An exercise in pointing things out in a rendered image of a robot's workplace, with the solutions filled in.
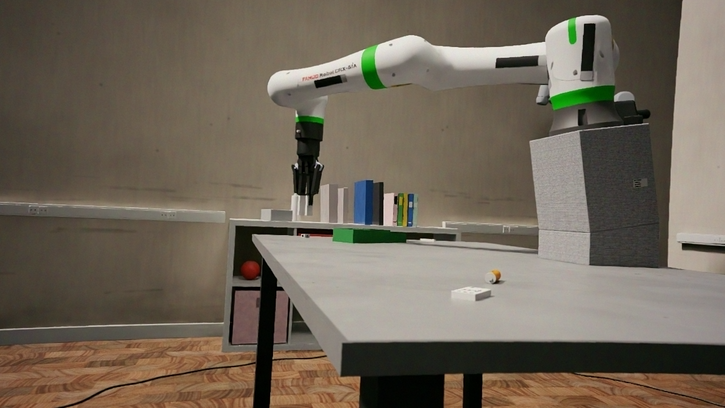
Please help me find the green bin rack with labels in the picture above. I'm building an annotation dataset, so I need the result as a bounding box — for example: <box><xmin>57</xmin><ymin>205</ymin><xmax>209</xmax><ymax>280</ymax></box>
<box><xmin>332</xmin><ymin>228</ymin><xmax>407</xmax><ymax>243</ymax></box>

